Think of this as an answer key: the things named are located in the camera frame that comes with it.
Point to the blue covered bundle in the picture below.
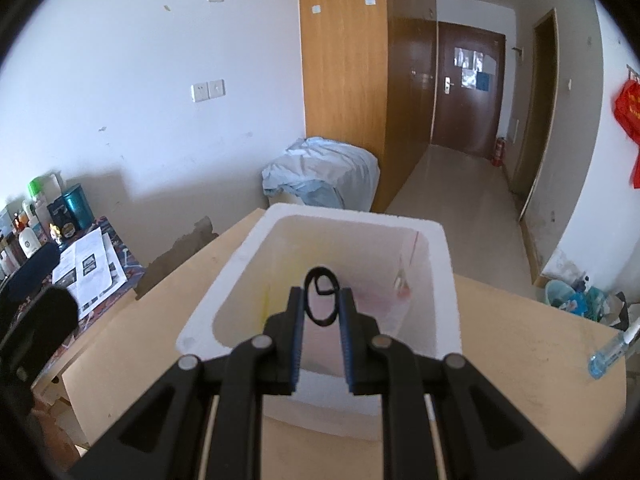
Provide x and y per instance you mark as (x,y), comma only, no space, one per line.
(324,173)

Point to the white lotion bottle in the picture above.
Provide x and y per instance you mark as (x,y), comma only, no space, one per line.
(29,241)

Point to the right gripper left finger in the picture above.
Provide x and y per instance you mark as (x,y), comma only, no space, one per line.
(204,417)

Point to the dark brown entrance door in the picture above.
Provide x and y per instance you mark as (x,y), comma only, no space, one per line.
(469,89)

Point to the teal tin can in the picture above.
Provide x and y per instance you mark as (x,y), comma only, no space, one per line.
(71,212)

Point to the white wall socket pair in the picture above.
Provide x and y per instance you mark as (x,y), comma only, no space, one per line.
(208,90)

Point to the wooden wardrobe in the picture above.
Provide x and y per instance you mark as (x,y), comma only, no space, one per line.
(368,73)

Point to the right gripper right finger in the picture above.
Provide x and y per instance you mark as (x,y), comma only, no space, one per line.
(440,415)

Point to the red fire extinguisher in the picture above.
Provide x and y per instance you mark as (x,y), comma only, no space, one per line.
(497,155)

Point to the clear zip plastic bag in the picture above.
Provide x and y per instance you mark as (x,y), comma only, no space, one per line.
(380,276)

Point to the blue spray bottle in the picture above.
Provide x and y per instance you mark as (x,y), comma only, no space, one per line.
(618,347)

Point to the light blue waste bin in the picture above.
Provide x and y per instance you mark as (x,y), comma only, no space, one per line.
(578,298)

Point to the printed paper sheets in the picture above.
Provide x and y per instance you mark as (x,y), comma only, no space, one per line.
(90,271)

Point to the side doorway frame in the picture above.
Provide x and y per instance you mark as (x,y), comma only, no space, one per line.
(541,110)

